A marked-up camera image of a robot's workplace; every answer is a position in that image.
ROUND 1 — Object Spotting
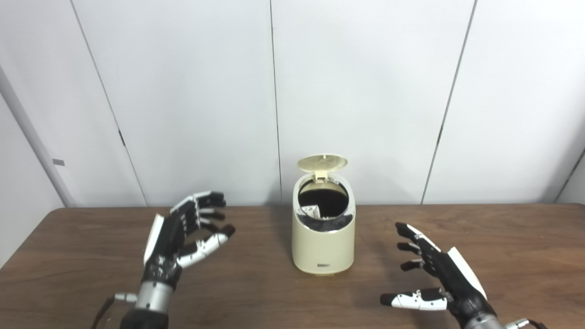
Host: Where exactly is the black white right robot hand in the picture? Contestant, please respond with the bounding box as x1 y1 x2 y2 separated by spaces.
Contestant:
380 222 496 327

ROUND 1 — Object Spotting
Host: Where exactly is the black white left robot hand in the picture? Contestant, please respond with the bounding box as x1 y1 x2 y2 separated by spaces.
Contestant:
141 191 236 291

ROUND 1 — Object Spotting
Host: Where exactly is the cream-colored lidded bin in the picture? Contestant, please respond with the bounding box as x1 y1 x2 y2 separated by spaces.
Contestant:
292 154 356 276

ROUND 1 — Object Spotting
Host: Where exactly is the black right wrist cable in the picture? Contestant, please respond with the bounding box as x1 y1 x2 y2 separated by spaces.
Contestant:
505 318 549 329

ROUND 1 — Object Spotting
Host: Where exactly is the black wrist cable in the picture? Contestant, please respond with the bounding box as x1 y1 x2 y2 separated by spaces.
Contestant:
505 318 549 329
90 292 138 329

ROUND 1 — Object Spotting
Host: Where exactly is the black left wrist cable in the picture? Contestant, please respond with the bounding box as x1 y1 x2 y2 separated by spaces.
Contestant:
90 292 138 329

